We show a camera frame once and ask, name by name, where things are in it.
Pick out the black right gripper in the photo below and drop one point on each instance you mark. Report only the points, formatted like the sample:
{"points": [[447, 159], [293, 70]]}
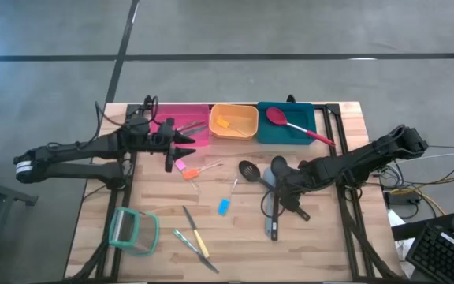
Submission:
{"points": [[306, 177]]}

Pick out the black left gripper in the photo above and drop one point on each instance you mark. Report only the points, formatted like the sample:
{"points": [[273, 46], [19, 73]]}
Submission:
{"points": [[163, 138]]}

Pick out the black solid spoon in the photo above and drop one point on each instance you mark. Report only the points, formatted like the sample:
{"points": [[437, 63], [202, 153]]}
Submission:
{"points": [[278, 163]]}

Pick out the black slotted spoon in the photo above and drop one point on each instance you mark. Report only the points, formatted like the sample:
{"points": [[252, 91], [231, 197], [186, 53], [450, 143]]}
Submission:
{"points": [[247, 170]]}

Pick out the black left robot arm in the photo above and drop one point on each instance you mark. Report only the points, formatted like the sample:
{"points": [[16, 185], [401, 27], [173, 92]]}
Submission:
{"points": [[73, 152]]}

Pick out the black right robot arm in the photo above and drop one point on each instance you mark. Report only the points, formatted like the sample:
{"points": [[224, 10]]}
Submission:
{"points": [[369, 155]]}

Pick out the pink plastic bin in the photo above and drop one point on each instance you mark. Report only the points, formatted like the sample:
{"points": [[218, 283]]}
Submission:
{"points": [[172, 114]]}

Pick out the blue plastic bin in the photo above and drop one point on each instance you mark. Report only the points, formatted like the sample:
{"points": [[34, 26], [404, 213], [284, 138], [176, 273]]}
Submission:
{"points": [[302, 118]]}

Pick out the yellow plastic bin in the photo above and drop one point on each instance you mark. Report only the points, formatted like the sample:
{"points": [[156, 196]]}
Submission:
{"points": [[246, 114]]}

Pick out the green clear container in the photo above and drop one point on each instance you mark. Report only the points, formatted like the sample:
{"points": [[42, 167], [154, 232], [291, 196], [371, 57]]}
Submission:
{"points": [[132, 236]]}

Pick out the black power brick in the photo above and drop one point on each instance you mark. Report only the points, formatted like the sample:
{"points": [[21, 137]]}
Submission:
{"points": [[398, 198]]}

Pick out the white paper sheet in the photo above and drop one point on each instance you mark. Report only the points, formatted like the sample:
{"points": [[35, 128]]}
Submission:
{"points": [[396, 229]]}

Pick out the black computer keyboard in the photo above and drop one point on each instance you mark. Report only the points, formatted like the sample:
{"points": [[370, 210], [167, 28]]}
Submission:
{"points": [[440, 256]]}

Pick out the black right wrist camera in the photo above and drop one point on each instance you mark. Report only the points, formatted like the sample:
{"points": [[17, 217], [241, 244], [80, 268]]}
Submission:
{"points": [[293, 202]]}

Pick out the black frame clamp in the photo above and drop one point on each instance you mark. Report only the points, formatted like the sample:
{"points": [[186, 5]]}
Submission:
{"points": [[290, 98], [147, 102]]}

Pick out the black aluminium table frame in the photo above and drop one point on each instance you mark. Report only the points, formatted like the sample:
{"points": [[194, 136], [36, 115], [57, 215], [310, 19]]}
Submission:
{"points": [[333, 107]]}

